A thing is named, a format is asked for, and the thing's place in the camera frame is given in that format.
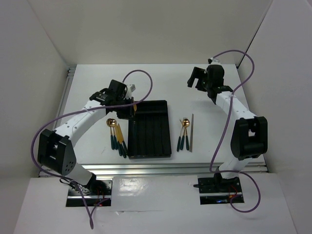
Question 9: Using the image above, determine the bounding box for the gold fork green handle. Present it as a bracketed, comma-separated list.
[132, 101, 138, 137]
[179, 117, 190, 150]

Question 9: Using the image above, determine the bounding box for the gold spoon green handle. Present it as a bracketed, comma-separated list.
[109, 118, 118, 150]
[182, 117, 190, 151]
[106, 118, 116, 150]

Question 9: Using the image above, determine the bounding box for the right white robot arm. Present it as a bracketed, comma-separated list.
[187, 61, 268, 191]

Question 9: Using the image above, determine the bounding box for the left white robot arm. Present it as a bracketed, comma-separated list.
[38, 80, 136, 195]

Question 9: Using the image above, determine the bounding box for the metal chopstick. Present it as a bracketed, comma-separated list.
[189, 117, 194, 152]
[190, 113, 194, 152]

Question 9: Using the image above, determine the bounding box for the black cutlery tray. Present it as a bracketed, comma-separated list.
[128, 100, 172, 159]

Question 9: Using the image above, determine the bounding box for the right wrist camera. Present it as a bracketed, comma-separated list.
[208, 58, 221, 66]

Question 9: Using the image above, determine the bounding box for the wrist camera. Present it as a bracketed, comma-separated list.
[127, 84, 136, 95]
[208, 58, 221, 66]

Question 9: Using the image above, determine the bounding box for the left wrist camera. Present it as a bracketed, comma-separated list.
[127, 84, 136, 95]

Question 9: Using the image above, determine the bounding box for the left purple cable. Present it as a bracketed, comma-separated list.
[30, 70, 154, 230]

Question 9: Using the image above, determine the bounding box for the gold knife green handle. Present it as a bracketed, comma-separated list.
[116, 125, 123, 156]
[118, 124, 127, 158]

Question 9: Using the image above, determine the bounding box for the aluminium frame rail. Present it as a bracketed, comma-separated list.
[38, 63, 268, 176]

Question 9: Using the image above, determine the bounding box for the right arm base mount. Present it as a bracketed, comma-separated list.
[193, 176, 244, 205]

